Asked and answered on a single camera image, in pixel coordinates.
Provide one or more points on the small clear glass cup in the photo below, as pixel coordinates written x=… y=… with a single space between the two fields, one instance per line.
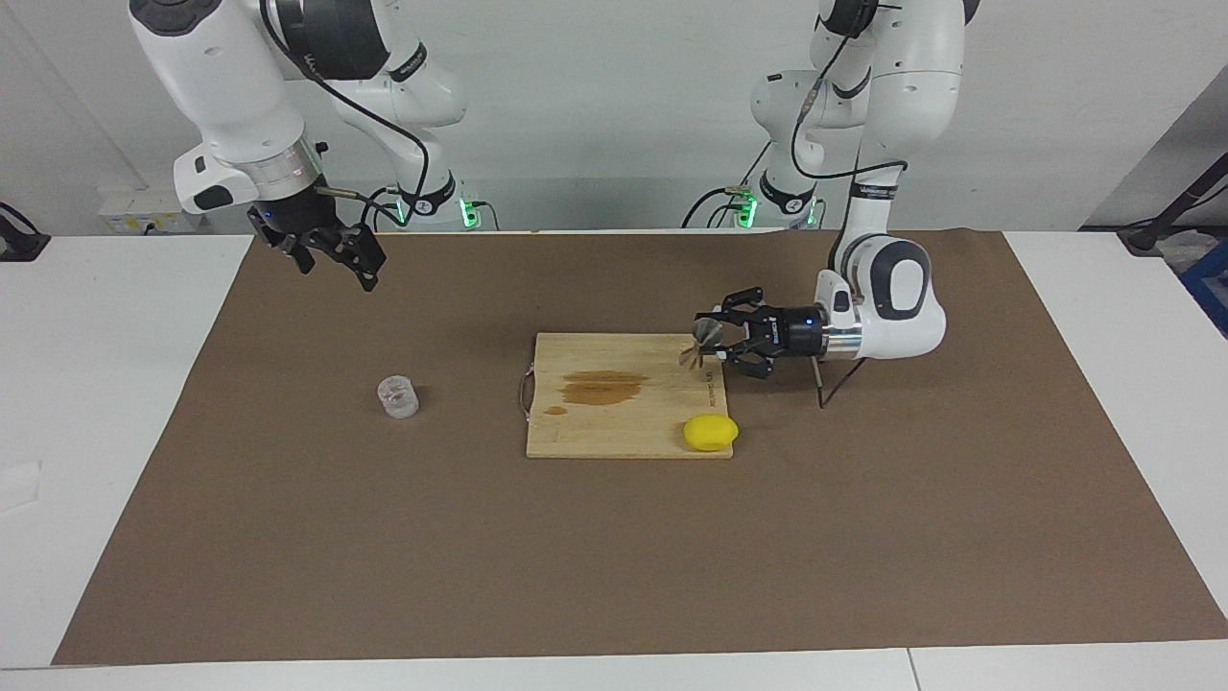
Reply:
x=398 y=397

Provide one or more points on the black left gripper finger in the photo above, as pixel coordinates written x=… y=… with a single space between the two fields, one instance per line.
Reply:
x=734 y=305
x=748 y=363

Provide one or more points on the black stand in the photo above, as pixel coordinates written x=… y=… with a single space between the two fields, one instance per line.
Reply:
x=1190 y=197

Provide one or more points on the white paper scrap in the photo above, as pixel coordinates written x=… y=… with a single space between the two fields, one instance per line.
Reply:
x=19 y=485

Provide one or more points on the white wall socket box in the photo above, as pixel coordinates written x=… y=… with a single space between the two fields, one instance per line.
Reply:
x=144 y=209

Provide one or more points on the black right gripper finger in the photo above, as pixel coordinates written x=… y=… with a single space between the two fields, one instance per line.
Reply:
x=366 y=257
x=299 y=254

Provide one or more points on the brown table mat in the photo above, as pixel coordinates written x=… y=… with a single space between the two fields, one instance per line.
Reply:
x=576 y=557

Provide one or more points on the wooden cutting board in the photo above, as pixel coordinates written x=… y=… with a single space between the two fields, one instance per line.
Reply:
x=614 y=422

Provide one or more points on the steel double jigger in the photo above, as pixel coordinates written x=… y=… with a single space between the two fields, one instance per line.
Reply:
x=705 y=336

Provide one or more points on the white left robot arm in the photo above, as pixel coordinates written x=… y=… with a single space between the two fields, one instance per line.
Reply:
x=902 y=144

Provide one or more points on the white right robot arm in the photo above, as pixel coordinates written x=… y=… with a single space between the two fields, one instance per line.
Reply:
x=230 y=86

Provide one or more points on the blue box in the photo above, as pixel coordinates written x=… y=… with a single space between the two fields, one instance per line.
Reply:
x=1211 y=288

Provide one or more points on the yellow lemon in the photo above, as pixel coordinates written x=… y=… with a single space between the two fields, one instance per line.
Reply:
x=710 y=433

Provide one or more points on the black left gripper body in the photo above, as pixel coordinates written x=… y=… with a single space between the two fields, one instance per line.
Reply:
x=787 y=334

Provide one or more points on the black clamp mount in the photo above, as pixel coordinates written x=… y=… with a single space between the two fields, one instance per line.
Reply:
x=19 y=240

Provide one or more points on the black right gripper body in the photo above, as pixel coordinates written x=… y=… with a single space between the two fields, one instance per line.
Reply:
x=297 y=216

